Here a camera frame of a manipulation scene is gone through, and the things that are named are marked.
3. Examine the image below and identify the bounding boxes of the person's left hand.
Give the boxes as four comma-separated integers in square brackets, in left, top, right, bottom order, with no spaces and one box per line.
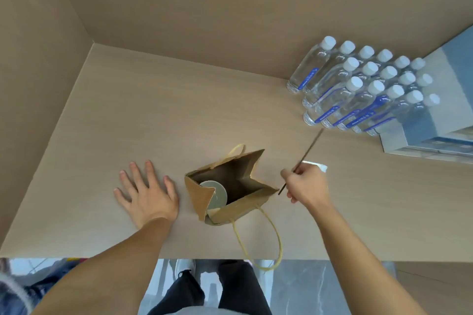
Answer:
[113,160,180,230]

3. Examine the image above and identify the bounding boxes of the person's right hand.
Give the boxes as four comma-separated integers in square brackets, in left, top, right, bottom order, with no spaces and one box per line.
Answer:
[280,162,332,212]

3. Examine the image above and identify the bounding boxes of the thin brown stick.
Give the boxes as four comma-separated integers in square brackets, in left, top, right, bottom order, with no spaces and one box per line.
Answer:
[278,128,324,196]

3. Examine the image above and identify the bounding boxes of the person's left forearm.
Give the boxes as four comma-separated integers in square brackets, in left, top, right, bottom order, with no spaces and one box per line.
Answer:
[31,217,174,315]

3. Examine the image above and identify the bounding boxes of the person's right forearm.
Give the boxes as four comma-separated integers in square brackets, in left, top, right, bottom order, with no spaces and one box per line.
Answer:
[308,202,427,315]

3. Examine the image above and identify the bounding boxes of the brown paper carrier bag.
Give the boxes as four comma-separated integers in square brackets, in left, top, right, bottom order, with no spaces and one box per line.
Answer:
[184,143,284,272]

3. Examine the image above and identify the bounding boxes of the grey lidded paper cup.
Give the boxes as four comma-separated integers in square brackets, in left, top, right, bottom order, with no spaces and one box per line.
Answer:
[199,180,228,211]

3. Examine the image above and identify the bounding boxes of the white shoe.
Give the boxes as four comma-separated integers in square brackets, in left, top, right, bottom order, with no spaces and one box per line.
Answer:
[175,259,197,279]

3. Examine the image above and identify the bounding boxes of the group of clear water bottles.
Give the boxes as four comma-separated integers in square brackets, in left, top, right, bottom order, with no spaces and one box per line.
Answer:
[286,36,442,137]

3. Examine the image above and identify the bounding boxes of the flat blue white cardboard box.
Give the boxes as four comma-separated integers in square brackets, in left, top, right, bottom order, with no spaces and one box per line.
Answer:
[379,127,473,165]

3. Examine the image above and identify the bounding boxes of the person's black trousers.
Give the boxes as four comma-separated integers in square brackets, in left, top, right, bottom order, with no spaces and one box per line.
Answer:
[147,260,273,315]

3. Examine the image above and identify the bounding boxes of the grey blue fabric bundle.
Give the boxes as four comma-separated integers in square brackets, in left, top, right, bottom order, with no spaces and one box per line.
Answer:
[0,257,88,315]

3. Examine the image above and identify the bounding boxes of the large blue white cardboard box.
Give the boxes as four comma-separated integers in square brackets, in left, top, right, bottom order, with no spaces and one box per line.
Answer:
[401,23,473,148]

